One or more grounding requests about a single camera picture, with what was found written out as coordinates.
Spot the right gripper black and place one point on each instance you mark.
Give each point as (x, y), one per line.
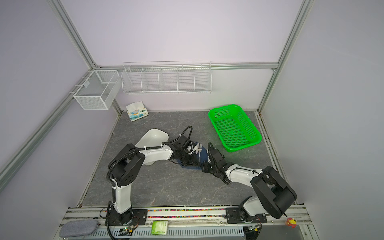
(204, 167)

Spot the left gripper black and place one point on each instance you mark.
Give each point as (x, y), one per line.
(193, 160)

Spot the blue paper napkin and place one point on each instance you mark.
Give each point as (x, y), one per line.
(203, 157)

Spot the silver fork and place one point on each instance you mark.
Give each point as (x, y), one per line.
(198, 149)

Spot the white rectangular dish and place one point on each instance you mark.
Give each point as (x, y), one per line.
(153, 138)

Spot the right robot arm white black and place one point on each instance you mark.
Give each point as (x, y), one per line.
(274, 195)

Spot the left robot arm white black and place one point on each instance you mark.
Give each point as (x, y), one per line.
(125, 167)

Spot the green plastic basket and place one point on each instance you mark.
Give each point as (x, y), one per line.
(234, 128)

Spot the tissue pack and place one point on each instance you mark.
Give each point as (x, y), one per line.
(136, 111)

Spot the green small box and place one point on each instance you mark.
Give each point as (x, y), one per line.
(159, 228)

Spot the red yellow toy figure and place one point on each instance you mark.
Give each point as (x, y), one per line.
(290, 222)

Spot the white mesh box basket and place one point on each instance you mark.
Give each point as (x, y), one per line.
(99, 90)

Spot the grey cloth pad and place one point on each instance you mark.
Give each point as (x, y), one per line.
(78, 228)

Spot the white wire shelf rack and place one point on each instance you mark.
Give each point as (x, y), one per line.
(167, 77)

